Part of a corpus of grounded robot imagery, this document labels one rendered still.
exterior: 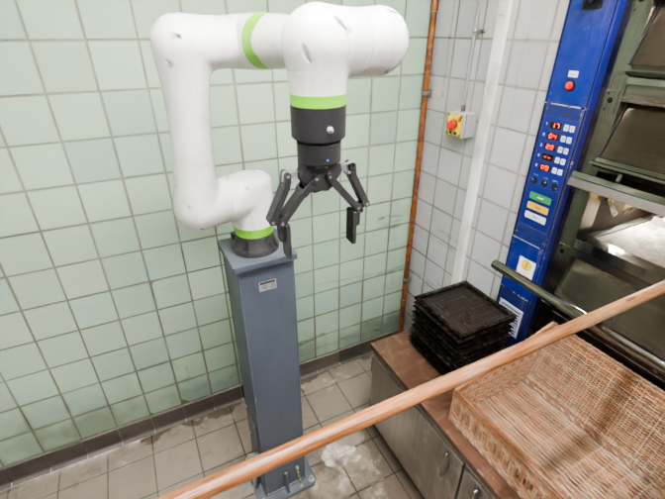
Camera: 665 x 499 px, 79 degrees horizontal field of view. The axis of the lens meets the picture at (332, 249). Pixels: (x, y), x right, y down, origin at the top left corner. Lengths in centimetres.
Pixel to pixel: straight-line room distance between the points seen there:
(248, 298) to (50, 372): 110
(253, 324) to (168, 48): 83
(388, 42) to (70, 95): 119
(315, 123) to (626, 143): 107
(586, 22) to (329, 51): 106
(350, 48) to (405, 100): 141
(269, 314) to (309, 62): 91
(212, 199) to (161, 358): 118
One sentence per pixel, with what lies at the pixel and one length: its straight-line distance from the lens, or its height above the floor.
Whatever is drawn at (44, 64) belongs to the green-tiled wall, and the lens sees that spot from 165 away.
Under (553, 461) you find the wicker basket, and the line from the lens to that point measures 164.
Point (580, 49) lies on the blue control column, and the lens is 156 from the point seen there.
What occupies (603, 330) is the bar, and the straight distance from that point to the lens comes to 121.
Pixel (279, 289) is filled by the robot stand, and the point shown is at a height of 108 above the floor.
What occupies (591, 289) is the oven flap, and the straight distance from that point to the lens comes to 166.
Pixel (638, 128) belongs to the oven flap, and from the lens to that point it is 151.
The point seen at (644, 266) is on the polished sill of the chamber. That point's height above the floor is 118.
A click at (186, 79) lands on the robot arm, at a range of 100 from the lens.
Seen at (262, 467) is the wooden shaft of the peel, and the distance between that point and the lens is 75.
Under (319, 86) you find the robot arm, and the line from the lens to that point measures 64.
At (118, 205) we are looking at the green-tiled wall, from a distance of 174.
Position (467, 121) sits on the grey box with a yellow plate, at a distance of 184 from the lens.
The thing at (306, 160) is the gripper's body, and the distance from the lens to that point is 69.
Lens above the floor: 182
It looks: 29 degrees down
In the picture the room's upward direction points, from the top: straight up
